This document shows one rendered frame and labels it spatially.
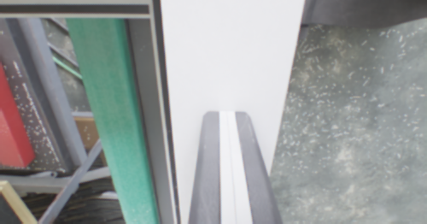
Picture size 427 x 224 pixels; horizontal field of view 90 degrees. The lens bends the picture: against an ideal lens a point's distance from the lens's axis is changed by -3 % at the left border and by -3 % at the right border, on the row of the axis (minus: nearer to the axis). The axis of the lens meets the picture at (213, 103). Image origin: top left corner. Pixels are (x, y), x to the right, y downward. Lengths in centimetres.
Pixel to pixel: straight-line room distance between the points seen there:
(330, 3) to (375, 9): 17
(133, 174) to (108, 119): 6
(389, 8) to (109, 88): 98
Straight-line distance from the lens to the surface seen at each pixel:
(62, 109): 66
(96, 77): 18
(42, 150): 73
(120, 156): 21
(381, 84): 138
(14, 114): 67
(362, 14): 99
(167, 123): 16
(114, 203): 129
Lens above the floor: 101
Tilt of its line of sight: 61 degrees down
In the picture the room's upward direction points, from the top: 178 degrees counter-clockwise
